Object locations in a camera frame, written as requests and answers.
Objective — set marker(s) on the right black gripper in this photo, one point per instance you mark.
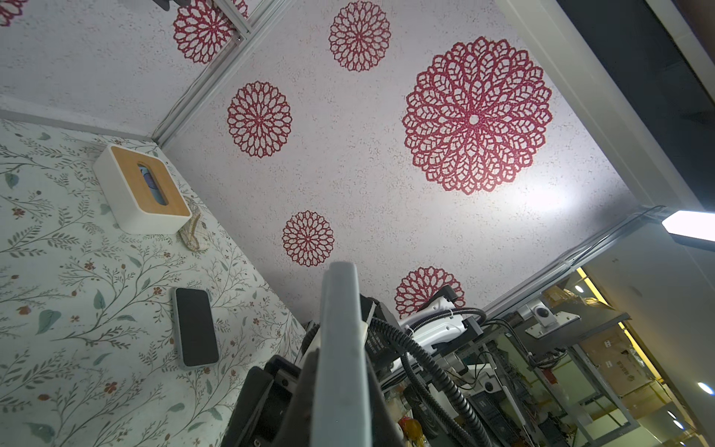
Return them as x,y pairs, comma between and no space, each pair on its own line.
262,403

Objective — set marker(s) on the white wooden-top tissue box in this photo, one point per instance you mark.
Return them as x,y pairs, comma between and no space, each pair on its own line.
141,193

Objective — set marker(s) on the grey wall shelf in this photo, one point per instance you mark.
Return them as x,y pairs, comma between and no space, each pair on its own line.
166,4

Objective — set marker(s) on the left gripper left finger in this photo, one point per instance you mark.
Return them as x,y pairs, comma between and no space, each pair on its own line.
295,430

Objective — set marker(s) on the black phone near right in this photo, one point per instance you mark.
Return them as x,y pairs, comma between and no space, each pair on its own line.
194,330

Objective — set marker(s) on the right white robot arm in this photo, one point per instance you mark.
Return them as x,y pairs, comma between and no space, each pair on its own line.
437,329

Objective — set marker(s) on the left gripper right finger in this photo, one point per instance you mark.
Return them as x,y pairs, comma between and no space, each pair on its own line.
384,429

